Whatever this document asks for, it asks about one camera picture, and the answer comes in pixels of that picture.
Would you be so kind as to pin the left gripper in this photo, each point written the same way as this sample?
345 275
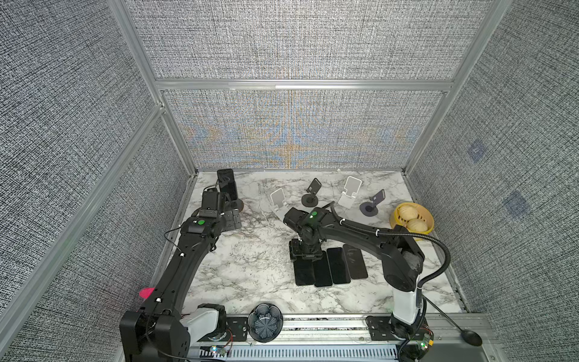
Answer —
233 220

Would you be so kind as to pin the black round stand back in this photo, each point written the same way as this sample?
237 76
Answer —
310 199

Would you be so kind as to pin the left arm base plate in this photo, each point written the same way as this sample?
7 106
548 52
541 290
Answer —
236 329

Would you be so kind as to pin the pink white plush toy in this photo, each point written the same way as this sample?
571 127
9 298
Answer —
145 293

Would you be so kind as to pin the dark glass flower bowl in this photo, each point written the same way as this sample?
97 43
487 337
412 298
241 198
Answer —
265 322

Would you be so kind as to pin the aluminium front rail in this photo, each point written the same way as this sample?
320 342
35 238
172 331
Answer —
346 338

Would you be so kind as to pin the black phone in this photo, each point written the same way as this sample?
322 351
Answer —
227 183
355 262
322 271
304 272
338 266

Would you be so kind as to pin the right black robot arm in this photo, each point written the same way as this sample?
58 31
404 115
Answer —
401 258

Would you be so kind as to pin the brown round phone stand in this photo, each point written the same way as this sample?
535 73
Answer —
238 205

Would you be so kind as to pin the yellow bamboo steamer basket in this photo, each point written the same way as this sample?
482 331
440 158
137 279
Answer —
414 217

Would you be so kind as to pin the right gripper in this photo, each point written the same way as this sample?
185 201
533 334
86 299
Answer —
293 251

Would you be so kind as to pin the white stand centre-left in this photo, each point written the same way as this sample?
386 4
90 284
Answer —
279 204

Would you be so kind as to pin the white folding phone stand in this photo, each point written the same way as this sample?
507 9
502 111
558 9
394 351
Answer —
350 191

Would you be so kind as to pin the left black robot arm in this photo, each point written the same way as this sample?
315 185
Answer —
157 331

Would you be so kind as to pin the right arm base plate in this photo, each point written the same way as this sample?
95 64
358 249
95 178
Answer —
379 328

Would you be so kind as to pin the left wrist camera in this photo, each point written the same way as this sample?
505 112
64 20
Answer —
212 200

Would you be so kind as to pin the black ladle spoon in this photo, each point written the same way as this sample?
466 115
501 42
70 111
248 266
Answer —
468 336

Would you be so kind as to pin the purple round phone stand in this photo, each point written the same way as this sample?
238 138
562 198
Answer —
370 208

